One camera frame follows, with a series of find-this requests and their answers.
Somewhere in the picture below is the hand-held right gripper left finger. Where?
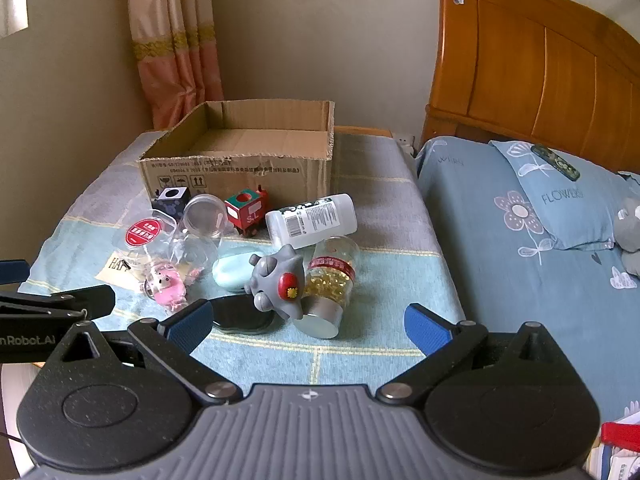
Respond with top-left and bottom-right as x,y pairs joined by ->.
44,299 -> 243,409

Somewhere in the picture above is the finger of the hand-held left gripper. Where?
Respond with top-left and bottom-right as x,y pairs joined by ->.
0,259 -> 30,285
0,285 -> 117,322

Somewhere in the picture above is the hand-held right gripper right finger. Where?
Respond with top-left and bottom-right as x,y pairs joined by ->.
376,304 -> 577,409

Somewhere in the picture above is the black oval mirror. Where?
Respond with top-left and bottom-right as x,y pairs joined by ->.
202,295 -> 281,335

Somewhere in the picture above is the grey toy figure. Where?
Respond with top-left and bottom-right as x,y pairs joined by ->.
243,244 -> 306,321

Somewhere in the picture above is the clear container with red label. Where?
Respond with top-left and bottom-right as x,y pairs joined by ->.
111,212 -> 177,266

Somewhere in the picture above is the clear round plastic jar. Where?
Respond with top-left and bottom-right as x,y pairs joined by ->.
182,194 -> 236,238

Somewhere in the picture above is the dark blue toy train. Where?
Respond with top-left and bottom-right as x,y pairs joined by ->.
152,186 -> 193,221

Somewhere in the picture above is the cardboard box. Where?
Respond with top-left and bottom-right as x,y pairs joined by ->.
138,100 -> 335,200

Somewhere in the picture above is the pink pig toy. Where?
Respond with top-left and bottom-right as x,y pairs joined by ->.
142,260 -> 191,311

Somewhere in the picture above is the cream paper card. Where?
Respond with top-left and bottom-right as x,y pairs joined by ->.
95,254 -> 151,286

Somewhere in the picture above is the light blue oval case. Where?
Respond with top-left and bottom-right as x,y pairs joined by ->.
212,249 -> 263,293

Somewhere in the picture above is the clear plastic capsule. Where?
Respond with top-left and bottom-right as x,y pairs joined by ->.
170,234 -> 221,281

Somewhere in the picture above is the white round object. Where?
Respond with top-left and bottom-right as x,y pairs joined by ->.
0,360 -> 41,480

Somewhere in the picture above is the blue floral bed sheet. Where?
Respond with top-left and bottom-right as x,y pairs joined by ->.
415,135 -> 640,426

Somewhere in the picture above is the jar of yellow capsules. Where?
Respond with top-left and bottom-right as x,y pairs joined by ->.
294,235 -> 362,338

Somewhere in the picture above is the red toy train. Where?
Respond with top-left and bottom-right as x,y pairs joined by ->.
224,186 -> 271,238

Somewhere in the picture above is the checkered table cloth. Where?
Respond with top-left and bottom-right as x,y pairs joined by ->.
17,127 -> 468,376

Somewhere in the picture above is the blue floral pillow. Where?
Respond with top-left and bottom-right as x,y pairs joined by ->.
489,139 -> 640,252

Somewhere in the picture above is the dark remote control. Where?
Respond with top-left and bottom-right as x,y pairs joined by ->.
531,144 -> 581,181

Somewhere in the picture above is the red packet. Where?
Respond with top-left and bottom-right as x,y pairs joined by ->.
600,422 -> 640,447

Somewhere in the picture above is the grey plush toy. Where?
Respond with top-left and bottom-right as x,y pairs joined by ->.
612,195 -> 640,277

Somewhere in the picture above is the stack of printed papers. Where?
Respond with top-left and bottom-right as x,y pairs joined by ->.
585,440 -> 640,480

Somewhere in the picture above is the pink curtain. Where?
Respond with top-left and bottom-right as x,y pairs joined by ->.
125,0 -> 224,131

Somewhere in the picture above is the wooden headboard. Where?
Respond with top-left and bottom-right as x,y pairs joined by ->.
420,0 -> 640,176

